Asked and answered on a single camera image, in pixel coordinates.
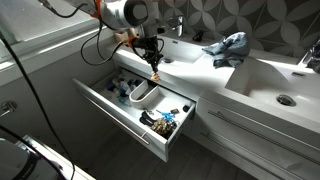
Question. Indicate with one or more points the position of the chrome right faucet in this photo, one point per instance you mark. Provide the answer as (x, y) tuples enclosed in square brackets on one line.
[(311, 59)]

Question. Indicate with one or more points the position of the white curved drawer divider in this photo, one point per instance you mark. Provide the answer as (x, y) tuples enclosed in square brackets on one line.
[(144, 95)]

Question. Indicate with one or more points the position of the chrome drawer handle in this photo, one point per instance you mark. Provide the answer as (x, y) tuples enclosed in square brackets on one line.
[(250, 162), (269, 134)]

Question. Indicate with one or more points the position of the right sink drain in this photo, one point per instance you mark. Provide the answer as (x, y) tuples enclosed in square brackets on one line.
[(285, 100)]

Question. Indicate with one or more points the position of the chrome left faucet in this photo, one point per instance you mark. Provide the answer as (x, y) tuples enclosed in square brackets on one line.
[(176, 24)]

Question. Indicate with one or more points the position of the small black round item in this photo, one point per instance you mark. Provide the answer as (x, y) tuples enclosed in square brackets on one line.
[(186, 108)]

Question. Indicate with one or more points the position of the chrome wall fixture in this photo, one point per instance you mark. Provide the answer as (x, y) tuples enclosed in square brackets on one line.
[(8, 107)]

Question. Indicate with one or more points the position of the blue hair clip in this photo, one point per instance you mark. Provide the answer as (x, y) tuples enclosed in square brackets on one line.
[(167, 116)]

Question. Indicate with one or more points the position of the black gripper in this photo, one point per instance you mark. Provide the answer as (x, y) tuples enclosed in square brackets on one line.
[(149, 50)]

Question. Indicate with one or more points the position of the chrome upper drawer handle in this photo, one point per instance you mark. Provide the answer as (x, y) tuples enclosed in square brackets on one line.
[(269, 134)]

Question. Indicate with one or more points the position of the closed white lower drawer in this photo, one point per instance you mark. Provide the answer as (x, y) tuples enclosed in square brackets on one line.
[(306, 170)]

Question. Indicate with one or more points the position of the sink drain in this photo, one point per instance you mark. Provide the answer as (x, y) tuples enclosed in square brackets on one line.
[(285, 100), (168, 60)]

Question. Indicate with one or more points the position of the chrome drawer handle bar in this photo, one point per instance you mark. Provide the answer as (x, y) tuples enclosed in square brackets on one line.
[(121, 124)]

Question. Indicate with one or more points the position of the chrome lower drawer handle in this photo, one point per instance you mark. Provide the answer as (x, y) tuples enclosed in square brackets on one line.
[(250, 162)]

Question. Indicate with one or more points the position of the toiletries pile in drawer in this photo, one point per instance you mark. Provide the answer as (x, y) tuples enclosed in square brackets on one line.
[(122, 88)]

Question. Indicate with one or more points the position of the leopard print scrunchie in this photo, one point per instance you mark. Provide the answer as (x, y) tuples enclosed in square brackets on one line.
[(161, 126)]

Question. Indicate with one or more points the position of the left sink drain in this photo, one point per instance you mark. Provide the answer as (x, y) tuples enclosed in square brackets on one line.
[(168, 60)]

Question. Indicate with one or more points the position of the left tan cup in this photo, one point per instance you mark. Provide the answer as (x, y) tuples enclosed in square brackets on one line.
[(121, 36)]

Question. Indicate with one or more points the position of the white double sink countertop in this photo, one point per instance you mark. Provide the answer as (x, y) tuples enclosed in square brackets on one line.
[(256, 82)]

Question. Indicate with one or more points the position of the black hair accessory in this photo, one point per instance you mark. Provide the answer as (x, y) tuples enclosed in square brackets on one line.
[(146, 119)]

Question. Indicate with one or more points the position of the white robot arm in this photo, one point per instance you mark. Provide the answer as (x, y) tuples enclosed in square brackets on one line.
[(123, 15)]

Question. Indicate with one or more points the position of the blue grey towel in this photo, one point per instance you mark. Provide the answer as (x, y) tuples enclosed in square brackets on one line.
[(229, 51)]

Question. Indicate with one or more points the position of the tan hair claw clip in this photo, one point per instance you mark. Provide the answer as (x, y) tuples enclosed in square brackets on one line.
[(155, 77)]

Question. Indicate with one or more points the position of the chrome faucet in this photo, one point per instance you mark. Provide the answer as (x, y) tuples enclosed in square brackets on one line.
[(311, 59), (176, 24)]

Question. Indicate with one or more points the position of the white toilet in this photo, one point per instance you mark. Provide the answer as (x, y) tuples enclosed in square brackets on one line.
[(19, 162)]

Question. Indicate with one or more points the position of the black item behind sink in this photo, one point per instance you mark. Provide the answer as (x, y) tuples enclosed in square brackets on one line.
[(198, 36)]

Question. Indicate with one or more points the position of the open white drawer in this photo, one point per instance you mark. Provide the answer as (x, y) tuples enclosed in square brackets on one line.
[(150, 113)]

